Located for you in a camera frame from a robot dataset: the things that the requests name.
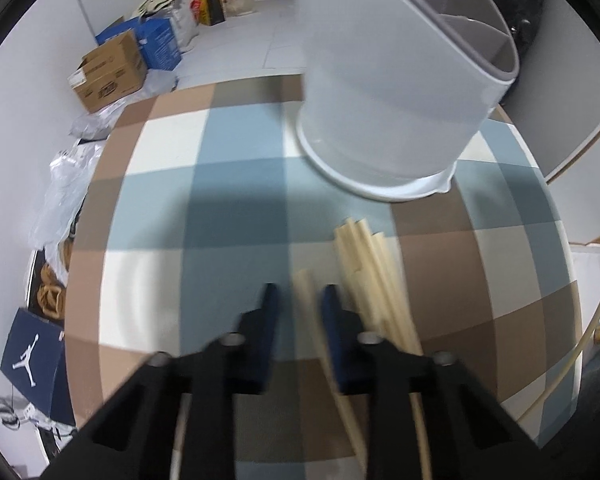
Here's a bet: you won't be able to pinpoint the red and black bag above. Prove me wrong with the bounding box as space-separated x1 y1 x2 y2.
190 0 225 26

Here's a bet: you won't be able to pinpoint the braided brown rope items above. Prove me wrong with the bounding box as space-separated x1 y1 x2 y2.
36 238 73 321

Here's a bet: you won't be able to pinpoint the wooden chopstick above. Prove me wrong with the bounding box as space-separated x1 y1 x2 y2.
291 270 367 474
372 232 432 479
335 221 380 332
346 218 398 345

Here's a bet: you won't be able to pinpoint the navy Jordan shoe box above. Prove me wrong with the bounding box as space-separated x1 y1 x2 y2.
0 308 76 426

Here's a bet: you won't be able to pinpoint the cream tote bag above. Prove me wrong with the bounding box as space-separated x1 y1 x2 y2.
223 0 256 16

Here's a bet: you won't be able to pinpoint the brown cardboard box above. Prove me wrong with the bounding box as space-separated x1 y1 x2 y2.
68 30 147 113

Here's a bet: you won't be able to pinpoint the clear plastic bags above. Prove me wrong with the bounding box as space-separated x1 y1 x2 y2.
29 69 181 256

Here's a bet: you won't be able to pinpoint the blue cardboard box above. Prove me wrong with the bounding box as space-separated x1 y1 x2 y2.
95 18 182 72

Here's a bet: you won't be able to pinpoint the grey divided utensil holder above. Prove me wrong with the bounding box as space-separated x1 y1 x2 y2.
296 0 519 202

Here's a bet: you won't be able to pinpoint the white fabric bag pile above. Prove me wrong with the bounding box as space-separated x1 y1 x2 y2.
131 0 199 53

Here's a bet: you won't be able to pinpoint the wooden chopstick in pile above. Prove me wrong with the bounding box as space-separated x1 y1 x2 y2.
346 218 398 345
372 232 432 479
335 221 380 332

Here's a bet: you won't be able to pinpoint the beige hose with brass fitting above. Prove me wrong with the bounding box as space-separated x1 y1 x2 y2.
517 246 600 424

